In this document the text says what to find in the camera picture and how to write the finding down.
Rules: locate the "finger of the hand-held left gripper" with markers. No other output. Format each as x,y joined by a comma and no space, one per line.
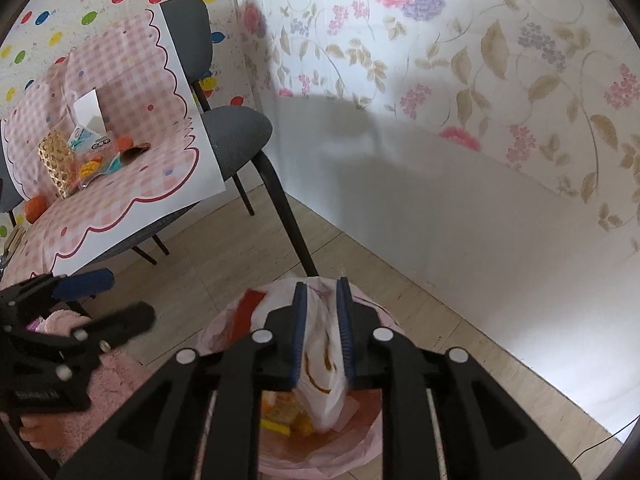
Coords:
117,322
82,283

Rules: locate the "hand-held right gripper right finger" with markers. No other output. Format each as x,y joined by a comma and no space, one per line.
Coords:
345,335

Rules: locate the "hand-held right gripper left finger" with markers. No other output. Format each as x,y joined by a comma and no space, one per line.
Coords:
299,335

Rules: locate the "white printed plastic bag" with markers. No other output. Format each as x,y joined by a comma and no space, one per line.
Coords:
322,360

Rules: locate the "bin with pink liner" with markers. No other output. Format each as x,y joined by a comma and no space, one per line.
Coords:
220,332

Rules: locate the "dried fruit snack packet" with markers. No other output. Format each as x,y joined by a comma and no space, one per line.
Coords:
103,144

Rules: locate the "blue white packet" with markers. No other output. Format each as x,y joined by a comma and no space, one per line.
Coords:
80,138

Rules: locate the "small orange object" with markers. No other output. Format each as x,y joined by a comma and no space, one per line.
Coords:
125,142

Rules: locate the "person's left hand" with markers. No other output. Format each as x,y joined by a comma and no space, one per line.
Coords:
37,432

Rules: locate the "orange snack packet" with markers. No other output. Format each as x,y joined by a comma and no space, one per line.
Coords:
281,401

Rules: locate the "orange booklet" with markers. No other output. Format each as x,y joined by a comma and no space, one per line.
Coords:
13,240

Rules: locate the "orange fruit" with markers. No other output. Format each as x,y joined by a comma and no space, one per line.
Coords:
36,207

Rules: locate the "pink checked cloth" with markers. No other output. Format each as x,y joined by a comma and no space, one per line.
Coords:
125,200

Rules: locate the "grey upholstered chair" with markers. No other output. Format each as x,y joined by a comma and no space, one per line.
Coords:
235,135

